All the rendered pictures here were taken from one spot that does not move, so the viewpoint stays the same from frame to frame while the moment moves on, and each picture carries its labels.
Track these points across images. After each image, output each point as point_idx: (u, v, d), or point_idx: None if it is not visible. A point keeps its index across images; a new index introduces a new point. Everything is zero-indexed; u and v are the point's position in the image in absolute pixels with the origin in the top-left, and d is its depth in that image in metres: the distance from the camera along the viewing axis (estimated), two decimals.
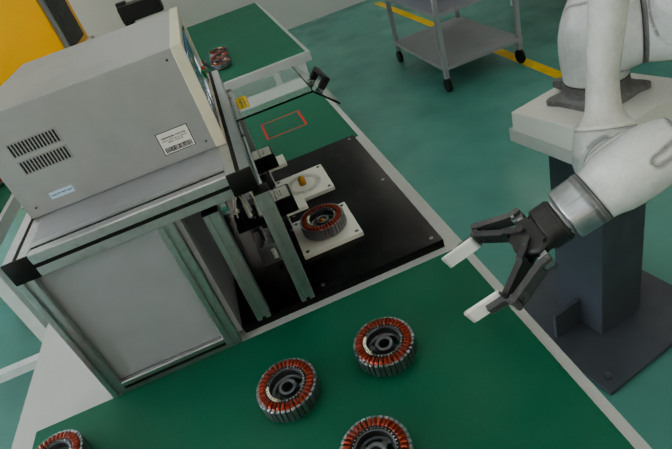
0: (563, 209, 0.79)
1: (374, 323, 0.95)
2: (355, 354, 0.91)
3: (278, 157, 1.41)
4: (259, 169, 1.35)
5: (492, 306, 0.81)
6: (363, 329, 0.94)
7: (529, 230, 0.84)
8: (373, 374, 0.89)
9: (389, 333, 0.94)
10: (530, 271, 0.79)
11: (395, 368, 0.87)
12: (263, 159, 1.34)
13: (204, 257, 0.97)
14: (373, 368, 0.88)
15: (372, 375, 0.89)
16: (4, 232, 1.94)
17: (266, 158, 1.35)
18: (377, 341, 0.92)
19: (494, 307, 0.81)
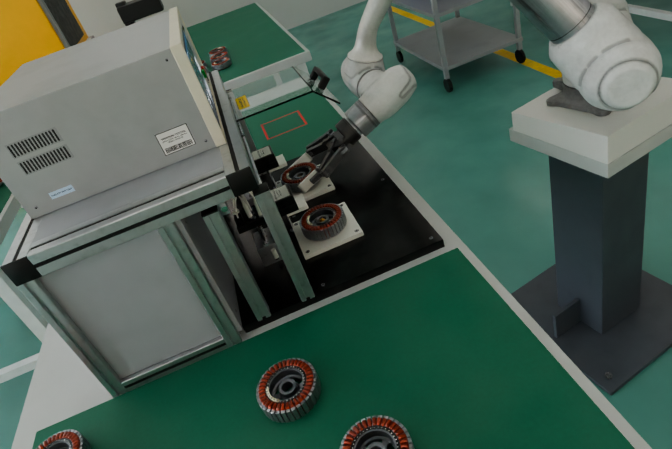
0: (350, 117, 1.37)
1: (294, 166, 1.46)
2: (281, 182, 1.42)
3: (278, 157, 1.41)
4: (259, 169, 1.35)
5: (312, 178, 1.37)
6: (287, 170, 1.46)
7: (336, 136, 1.42)
8: (292, 191, 1.40)
9: (303, 172, 1.46)
10: (333, 155, 1.36)
11: None
12: (263, 159, 1.34)
13: (204, 257, 0.97)
14: (292, 186, 1.39)
15: (292, 192, 1.41)
16: (4, 232, 1.94)
17: (266, 158, 1.35)
18: (295, 175, 1.44)
19: (313, 178, 1.37)
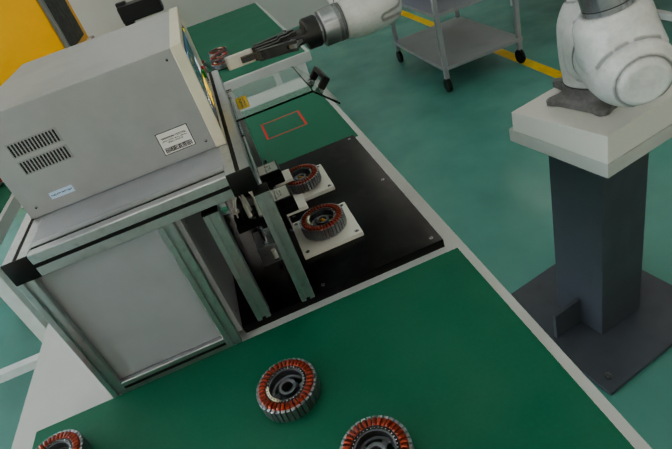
0: (320, 14, 1.18)
1: (295, 167, 1.47)
2: None
3: (284, 172, 1.44)
4: (266, 184, 1.38)
5: (244, 56, 1.19)
6: None
7: (296, 32, 1.22)
8: (293, 193, 1.41)
9: (304, 173, 1.47)
10: (280, 43, 1.17)
11: (306, 186, 1.39)
12: (269, 174, 1.37)
13: (204, 257, 0.97)
14: (293, 188, 1.40)
15: (293, 194, 1.41)
16: (4, 232, 1.94)
17: (272, 173, 1.37)
18: (296, 176, 1.44)
19: (245, 56, 1.19)
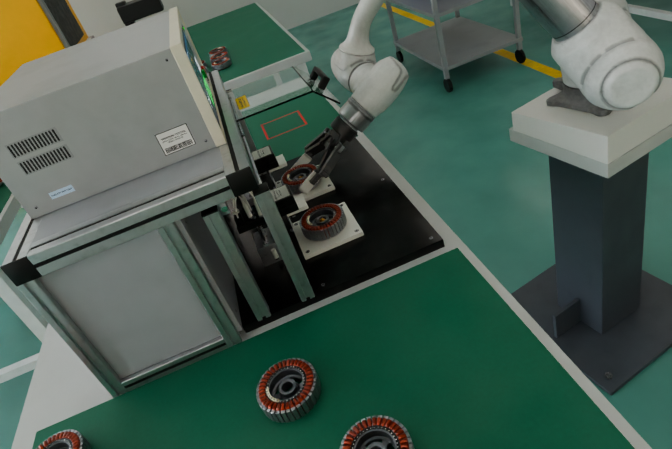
0: (344, 115, 1.36)
1: (294, 167, 1.47)
2: (281, 183, 1.43)
3: (278, 157, 1.41)
4: (259, 169, 1.35)
5: (312, 179, 1.37)
6: (287, 171, 1.46)
7: (332, 134, 1.41)
8: (293, 193, 1.41)
9: (304, 173, 1.47)
10: (330, 154, 1.36)
11: None
12: (263, 159, 1.34)
13: (204, 257, 0.97)
14: (292, 188, 1.40)
15: (292, 193, 1.41)
16: (4, 232, 1.94)
17: (266, 158, 1.35)
18: (296, 176, 1.44)
19: (313, 179, 1.37)
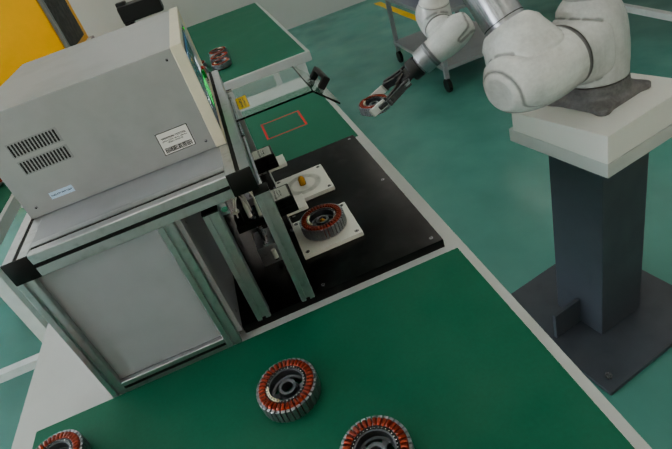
0: (415, 57, 1.67)
1: (371, 96, 1.82)
2: (358, 107, 1.80)
3: (278, 157, 1.41)
4: (259, 169, 1.35)
5: (380, 105, 1.72)
6: (365, 98, 1.83)
7: (405, 72, 1.73)
8: (365, 115, 1.77)
9: (378, 101, 1.82)
10: (398, 87, 1.69)
11: None
12: (263, 159, 1.34)
13: (204, 257, 0.97)
14: (365, 110, 1.76)
15: (365, 115, 1.78)
16: (4, 232, 1.94)
17: (266, 158, 1.35)
18: (371, 102, 1.80)
19: (381, 105, 1.72)
